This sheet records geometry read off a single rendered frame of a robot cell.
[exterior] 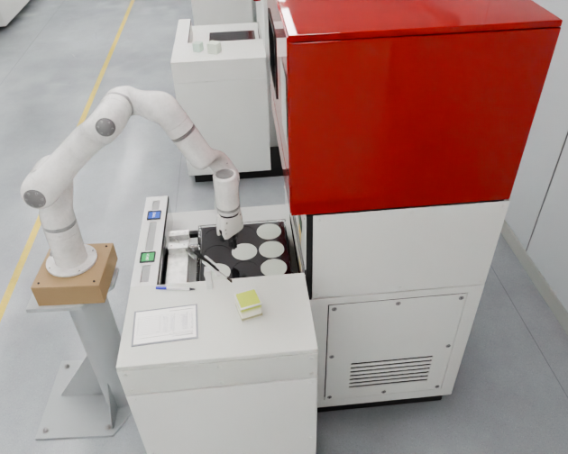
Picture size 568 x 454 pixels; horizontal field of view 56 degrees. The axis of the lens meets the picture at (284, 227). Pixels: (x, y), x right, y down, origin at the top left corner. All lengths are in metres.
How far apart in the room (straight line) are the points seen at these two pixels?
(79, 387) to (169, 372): 1.20
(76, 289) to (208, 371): 0.65
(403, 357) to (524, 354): 0.90
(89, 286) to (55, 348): 1.15
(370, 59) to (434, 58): 0.18
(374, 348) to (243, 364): 0.77
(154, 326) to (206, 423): 0.41
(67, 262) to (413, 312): 1.35
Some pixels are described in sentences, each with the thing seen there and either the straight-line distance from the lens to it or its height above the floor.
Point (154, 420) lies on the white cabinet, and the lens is 1.96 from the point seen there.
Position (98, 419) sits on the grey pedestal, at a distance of 2.83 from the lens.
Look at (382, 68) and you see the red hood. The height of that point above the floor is 1.71.
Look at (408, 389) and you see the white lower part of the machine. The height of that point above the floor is 0.16.
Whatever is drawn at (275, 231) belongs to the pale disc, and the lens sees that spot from 2.20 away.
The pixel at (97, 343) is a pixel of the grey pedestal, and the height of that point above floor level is 0.50.
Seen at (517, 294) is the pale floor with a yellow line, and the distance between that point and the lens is 3.42.
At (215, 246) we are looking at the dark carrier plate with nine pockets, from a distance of 2.15.
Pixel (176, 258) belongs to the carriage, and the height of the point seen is 0.88.
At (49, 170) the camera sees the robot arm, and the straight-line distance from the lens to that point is 1.91.
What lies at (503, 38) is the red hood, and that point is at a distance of 1.63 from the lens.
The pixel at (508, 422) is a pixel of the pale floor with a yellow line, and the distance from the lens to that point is 2.85.
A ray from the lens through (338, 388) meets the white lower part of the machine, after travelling 2.51.
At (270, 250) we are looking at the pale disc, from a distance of 2.10.
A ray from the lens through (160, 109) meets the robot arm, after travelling 1.71.
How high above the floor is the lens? 2.30
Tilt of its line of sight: 39 degrees down
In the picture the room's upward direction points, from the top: 2 degrees counter-clockwise
